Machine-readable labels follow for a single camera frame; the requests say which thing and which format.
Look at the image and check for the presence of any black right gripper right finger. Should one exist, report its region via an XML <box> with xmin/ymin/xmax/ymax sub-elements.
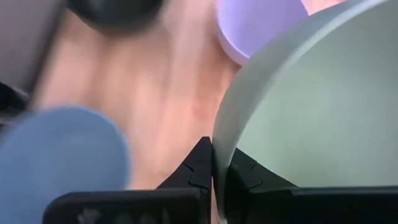
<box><xmin>225</xmin><ymin>147</ymin><xmax>398</xmax><ymax>224</ymax></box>

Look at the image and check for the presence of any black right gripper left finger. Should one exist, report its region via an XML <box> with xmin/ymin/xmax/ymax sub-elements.
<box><xmin>42</xmin><ymin>136</ymin><xmax>213</xmax><ymax>224</ymax></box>

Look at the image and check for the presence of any pale green bowl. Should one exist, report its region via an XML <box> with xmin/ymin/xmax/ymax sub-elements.
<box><xmin>212</xmin><ymin>0</ymin><xmax>398</xmax><ymax>224</ymax></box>

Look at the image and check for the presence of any blue-grey bowl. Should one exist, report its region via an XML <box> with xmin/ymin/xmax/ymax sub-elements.
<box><xmin>0</xmin><ymin>105</ymin><xmax>131</xmax><ymax>224</ymax></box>

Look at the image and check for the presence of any lavender bowl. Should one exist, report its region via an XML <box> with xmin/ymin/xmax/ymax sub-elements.
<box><xmin>216</xmin><ymin>0</ymin><xmax>309</xmax><ymax>67</ymax></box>

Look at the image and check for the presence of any black bowl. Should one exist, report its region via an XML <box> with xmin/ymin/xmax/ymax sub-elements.
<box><xmin>66</xmin><ymin>0</ymin><xmax>165</xmax><ymax>34</ymax></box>

